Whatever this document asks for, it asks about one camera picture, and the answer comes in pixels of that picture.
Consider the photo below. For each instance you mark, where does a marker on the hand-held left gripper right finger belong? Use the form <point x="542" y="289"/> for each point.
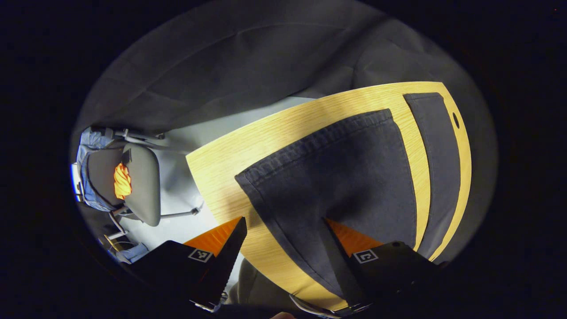
<point x="347" y="279"/>

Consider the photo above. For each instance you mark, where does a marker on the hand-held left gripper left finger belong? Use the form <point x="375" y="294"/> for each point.
<point x="223" y="270"/>

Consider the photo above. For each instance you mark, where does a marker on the dark jeans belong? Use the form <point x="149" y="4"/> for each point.
<point x="345" y="177"/>

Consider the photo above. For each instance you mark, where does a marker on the grey cloth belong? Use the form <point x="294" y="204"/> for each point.
<point x="257" y="285"/>

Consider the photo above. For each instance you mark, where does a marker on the light blue cloth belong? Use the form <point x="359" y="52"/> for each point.
<point x="133" y="253"/>

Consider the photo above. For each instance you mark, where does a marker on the grey office chair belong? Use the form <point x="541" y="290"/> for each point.
<point x="144" y="186"/>

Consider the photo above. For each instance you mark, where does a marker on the orange cloth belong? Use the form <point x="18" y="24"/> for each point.
<point x="122" y="181"/>

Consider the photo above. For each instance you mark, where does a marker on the blue denim garment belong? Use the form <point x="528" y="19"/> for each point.
<point x="91" y="141"/>

